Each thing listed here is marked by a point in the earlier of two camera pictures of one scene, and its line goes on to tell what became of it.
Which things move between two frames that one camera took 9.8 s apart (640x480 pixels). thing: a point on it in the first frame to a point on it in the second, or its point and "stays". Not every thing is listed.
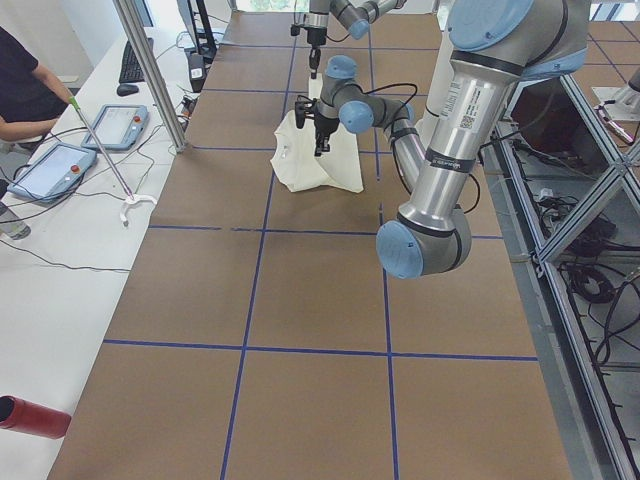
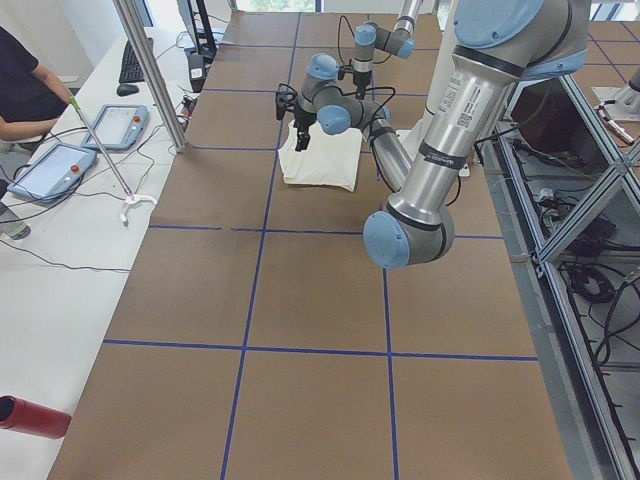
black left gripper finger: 319,145 to 300,146
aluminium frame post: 137,38 stays
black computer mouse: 124,90 stays
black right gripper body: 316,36 to 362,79
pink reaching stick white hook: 121,180 stays
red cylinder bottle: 26,416 stays
